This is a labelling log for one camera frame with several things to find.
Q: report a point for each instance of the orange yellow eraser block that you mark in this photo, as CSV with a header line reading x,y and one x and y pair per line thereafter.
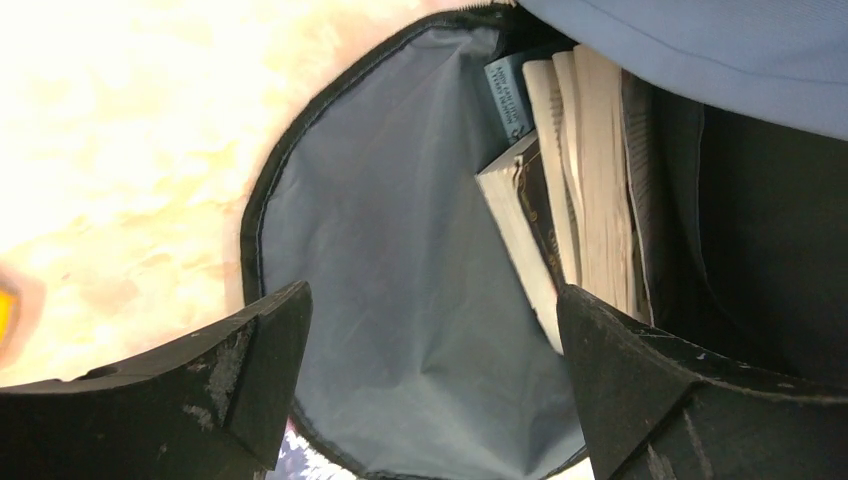
x,y
10,306

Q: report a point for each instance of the blue student backpack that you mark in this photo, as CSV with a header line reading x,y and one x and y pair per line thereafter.
x,y
425,359

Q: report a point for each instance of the floral notebook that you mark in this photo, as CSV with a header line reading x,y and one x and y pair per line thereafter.
x,y
298,460

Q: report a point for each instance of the Tale of Two Cities book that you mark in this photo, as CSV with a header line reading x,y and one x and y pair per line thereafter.
x,y
575,199

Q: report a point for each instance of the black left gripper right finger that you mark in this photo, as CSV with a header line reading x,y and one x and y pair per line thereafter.
x,y
655,406

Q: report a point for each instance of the colourful Treehouse book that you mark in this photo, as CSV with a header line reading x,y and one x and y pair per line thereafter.
x,y
508,87

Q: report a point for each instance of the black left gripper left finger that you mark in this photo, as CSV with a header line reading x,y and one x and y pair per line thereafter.
x,y
212,404

